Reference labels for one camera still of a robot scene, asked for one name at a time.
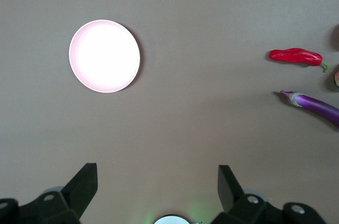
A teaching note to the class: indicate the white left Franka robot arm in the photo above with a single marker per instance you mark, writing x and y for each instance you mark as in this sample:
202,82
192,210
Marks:
172,220

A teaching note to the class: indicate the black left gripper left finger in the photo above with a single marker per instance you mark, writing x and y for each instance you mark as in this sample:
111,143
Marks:
79,192

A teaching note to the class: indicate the brown table cover mat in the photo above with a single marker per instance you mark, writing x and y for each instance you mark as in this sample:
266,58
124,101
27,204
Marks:
169,134

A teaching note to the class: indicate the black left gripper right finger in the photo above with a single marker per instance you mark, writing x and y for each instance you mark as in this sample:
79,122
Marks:
230,192

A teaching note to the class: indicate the yellow pink peach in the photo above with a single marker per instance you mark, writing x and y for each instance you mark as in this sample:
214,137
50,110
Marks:
337,78

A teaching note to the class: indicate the pink round plate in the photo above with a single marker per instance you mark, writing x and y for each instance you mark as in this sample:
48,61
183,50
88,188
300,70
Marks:
104,55

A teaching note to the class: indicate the red chili pepper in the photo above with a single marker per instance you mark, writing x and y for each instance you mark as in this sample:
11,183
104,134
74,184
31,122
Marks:
294,55

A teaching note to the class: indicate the long purple eggplant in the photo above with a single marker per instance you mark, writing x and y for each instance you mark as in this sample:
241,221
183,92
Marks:
317,103

